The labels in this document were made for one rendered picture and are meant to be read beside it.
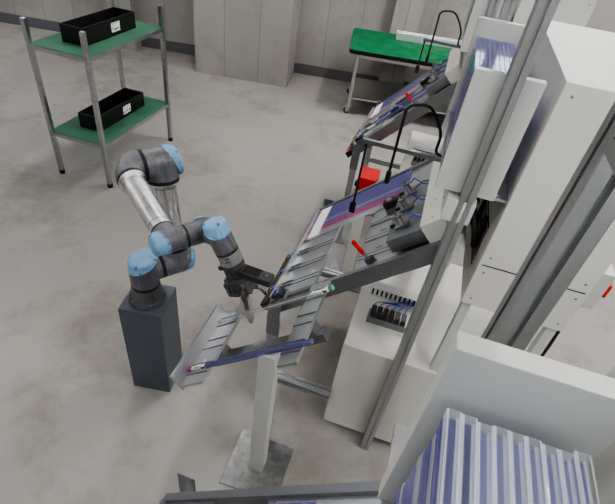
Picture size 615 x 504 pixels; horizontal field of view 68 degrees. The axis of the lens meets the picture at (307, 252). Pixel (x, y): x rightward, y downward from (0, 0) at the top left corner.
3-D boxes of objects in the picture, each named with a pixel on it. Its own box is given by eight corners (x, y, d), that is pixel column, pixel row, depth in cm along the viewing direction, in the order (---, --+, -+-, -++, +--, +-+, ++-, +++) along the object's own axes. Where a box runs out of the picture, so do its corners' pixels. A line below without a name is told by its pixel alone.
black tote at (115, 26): (85, 47, 298) (81, 28, 291) (62, 41, 301) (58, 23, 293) (136, 27, 341) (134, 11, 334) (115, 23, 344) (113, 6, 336)
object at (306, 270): (278, 304, 179) (273, 298, 178) (323, 215, 228) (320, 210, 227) (316, 291, 168) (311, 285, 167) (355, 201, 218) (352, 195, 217)
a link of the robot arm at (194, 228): (176, 220, 147) (189, 228, 138) (208, 211, 152) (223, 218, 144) (181, 243, 150) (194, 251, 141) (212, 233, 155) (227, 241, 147)
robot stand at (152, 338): (133, 385, 222) (117, 308, 187) (149, 356, 236) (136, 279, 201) (169, 392, 222) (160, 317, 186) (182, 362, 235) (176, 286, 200)
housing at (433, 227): (440, 260, 144) (419, 226, 139) (449, 186, 181) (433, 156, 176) (464, 252, 140) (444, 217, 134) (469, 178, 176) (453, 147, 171)
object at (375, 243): (360, 283, 159) (353, 272, 158) (391, 190, 209) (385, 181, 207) (450, 254, 141) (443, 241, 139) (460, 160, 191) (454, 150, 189)
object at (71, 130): (58, 173, 351) (17, 17, 280) (128, 127, 419) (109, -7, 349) (111, 188, 344) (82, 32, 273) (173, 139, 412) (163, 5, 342)
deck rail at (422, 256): (278, 313, 179) (268, 301, 177) (279, 309, 180) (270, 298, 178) (450, 258, 140) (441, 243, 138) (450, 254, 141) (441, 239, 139)
